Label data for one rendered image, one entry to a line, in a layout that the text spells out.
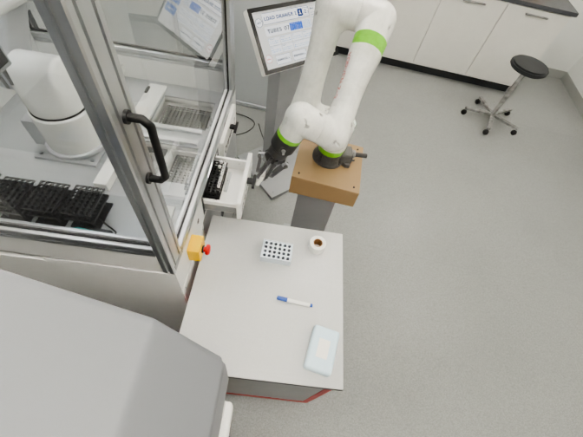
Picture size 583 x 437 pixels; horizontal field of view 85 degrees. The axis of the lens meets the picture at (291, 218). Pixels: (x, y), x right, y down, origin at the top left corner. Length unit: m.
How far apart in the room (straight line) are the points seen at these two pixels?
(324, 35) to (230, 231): 0.83
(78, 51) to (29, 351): 0.40
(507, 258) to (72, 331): 2.82
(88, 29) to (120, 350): 0.43
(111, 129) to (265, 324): 0.84
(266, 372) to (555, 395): 1.92
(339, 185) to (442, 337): 1.28
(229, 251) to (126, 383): 1.06
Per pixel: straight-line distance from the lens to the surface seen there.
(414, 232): 2.61
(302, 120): 1.05
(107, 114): 0.62
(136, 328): 0.30
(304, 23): 2.04
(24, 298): 0.29
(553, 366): 2.73
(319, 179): 1.45
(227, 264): 1.30
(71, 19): 0.55
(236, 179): 1.45
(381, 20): 1.26
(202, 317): 1.23
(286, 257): 1.29
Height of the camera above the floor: 1.93
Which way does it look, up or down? 55 degrees down
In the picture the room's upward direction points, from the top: 13 degrees clockwise
